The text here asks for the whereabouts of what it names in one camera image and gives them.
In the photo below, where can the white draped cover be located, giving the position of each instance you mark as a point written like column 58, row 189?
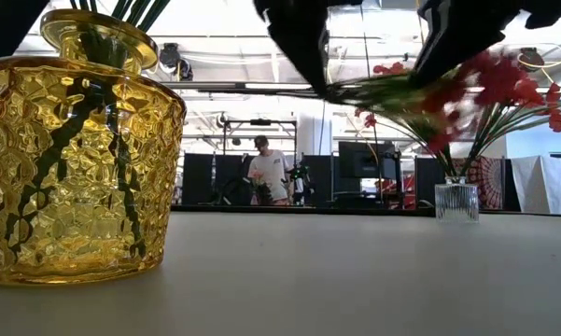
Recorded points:
column 539, row 182

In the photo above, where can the black partition panel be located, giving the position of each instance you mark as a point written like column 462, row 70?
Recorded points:
column 322, row 177
column 424, row 179
column 198, row 177

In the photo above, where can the green stems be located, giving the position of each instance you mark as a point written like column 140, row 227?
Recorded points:
column 51, row 154

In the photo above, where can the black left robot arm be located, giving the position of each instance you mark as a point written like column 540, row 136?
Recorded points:
column 4, row 23

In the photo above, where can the person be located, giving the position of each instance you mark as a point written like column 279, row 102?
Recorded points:
column 270, row 170

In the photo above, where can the long ceiling light bar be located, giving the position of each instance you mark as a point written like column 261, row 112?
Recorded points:
column 261, row 87

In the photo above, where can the pink flower bunch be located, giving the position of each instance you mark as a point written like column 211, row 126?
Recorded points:
column 257, row 176

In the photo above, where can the black monitor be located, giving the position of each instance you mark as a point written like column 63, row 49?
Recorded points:
column 354, row 161

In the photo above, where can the yellow textured glass vase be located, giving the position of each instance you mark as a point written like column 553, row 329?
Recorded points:
column 74, row 219

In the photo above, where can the black metal frame rig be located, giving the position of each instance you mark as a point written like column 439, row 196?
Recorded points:
column 261, row 121

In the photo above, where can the clear ribbed glass vase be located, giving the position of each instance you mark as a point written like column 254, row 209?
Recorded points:
column 457, row 203

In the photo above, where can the patterned mandala tapestry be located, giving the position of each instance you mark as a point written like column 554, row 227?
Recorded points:
column 490, row 186

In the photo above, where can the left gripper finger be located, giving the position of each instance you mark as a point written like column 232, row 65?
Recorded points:
column 303, row 37

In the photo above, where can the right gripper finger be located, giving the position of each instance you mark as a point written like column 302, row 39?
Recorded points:
column 467, row 28
column 548, row 11

